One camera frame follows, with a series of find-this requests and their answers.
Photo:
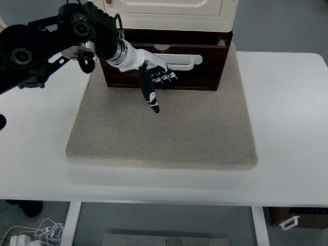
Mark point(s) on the dark wooden drawer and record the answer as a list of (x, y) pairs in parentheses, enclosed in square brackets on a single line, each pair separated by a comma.
[(205, 76)]

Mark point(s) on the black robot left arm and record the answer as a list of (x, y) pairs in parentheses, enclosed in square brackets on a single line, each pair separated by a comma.
[(31, 53)]

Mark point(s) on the black caster wheel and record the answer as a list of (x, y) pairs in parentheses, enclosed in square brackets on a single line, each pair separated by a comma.
[(31, 208)]

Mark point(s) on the spare white drawer handle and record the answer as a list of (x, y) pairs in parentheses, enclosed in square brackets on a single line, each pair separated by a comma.
[(290, 223)]

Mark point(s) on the white robotic hand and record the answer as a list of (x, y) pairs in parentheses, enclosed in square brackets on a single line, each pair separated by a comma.
[(149, 69)]

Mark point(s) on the white power adapter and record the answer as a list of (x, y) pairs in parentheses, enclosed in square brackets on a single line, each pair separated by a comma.
[(21, 240)]

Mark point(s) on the beige felt pad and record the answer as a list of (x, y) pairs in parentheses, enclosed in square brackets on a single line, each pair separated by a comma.
[(193, 130)]

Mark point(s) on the dark wooden drawer cabinet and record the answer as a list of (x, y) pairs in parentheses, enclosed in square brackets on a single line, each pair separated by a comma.
[(162, 39)]

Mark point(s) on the white table frame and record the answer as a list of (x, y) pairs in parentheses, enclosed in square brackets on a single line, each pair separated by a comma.
[(75, 207)]

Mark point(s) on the spare wooden drawer on floor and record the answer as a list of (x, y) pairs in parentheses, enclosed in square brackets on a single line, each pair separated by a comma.
[(310, 217)]

